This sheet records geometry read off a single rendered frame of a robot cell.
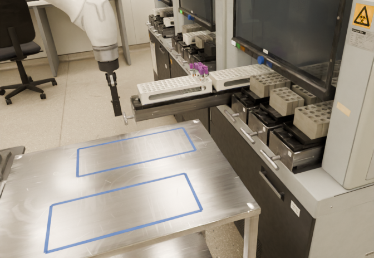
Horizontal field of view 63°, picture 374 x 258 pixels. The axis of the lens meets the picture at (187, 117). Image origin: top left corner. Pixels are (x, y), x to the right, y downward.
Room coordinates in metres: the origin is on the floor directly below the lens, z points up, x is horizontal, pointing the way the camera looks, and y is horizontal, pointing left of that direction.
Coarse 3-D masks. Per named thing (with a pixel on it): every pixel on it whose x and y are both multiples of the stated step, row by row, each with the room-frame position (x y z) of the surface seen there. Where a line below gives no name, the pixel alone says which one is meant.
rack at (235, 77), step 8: (256, 64) 1.32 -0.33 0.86; (216, 72) 1.25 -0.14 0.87; (224, 72) 1.25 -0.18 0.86; (232, 72) 1.25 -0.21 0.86; (240, 72) 1.23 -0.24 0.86; (248, 72) 1.23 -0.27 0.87; (256, 72) 1.23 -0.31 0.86; (264, 72) 1.22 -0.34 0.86; (216, 80) 1.17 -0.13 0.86; (224, 80) 1.17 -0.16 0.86; (232, 80) 1.18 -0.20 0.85; (240, 80) 1.28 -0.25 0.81; (248, 80) 1.27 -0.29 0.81; (216, 88) 1.17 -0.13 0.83; (224, 88) 1.17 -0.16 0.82
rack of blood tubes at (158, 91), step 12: (144, 84) 1.18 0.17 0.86; (156, 84) 1.18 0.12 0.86; (168, 84) 1.16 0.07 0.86; (180, 84) 1.15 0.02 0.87; (192, 84) 1.14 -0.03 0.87; (204, 84) 1.15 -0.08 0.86; (144, 96) 1.09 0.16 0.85; (156, 96) 1.17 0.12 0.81; (168, 96) 1.16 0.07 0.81; (180, 96) 1.13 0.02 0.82
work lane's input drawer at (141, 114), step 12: (132, 96) 1.17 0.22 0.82; (192, 96) 1.13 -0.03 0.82; (204, 96) 1.14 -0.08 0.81; (216, 96) 1.15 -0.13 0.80; (228, 96) 1.16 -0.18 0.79; (132, 108) 1.12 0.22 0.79; (144, 108) 1.08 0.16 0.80; (156, 108) 1.08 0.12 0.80; (168, 108) 1.09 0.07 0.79; (180, 108) 1.11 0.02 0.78; (192, 108) 1.12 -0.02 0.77; (204, 108) 1.13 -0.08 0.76
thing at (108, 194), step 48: (96, 144) 0.82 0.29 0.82; (144, 144) 0.80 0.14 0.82; (192, 144) 0.78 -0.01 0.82; (0, 192) 0.67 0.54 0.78; (48, 192) 0.61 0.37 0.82; (96, 192) 0.60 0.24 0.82; (144, 192) 0.59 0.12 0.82; (192, 192) 0.57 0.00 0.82; (240, 192) 0.56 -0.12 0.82; (0, 240) 0.47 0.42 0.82; (48, 240) 0.46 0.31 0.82; (96, 240) 0.45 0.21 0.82; (144, 240) 0.44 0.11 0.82; (192, 240) 0.87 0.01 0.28
